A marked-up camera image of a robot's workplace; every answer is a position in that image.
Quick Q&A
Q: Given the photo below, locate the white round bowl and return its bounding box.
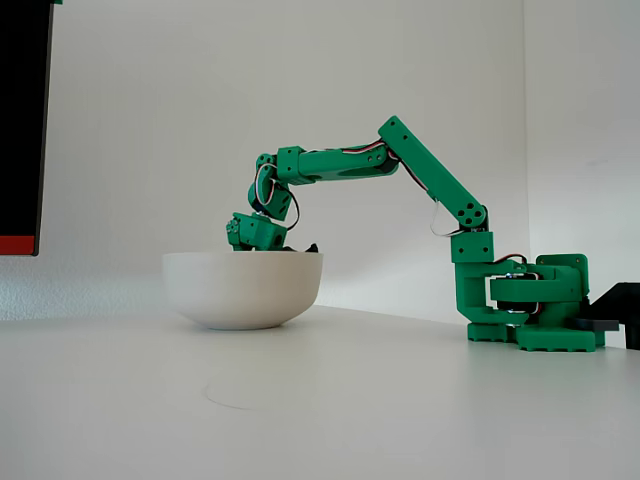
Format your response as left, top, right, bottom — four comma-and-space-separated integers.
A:
162, 251, 325, 331

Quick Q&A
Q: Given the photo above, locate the black monitor with red strip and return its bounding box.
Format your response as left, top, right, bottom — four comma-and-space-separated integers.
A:
0, 0, 64, 258

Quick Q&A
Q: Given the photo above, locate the black table clamp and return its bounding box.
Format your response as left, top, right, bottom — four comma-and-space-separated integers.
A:
574, 282, 640, 351

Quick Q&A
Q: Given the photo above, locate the wrist servo cable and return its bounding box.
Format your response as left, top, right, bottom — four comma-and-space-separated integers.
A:
252, 163, 300, 232

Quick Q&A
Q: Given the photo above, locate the upper arm servo cable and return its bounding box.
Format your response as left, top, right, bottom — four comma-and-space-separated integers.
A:
322, 141, 469, 237

